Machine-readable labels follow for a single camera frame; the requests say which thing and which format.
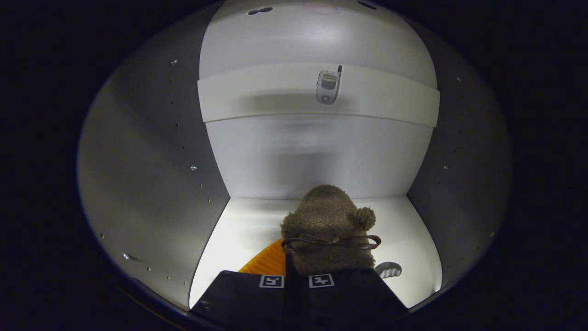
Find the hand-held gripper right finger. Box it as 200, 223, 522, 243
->
301, 268, 408, 331

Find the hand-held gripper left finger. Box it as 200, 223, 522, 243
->
191, 238, 295, 331

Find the brown fuzzy shoe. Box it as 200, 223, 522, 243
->
280, 185, 382, 277

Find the grey shoe cabinet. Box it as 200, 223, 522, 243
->
77, 0, 513, 319

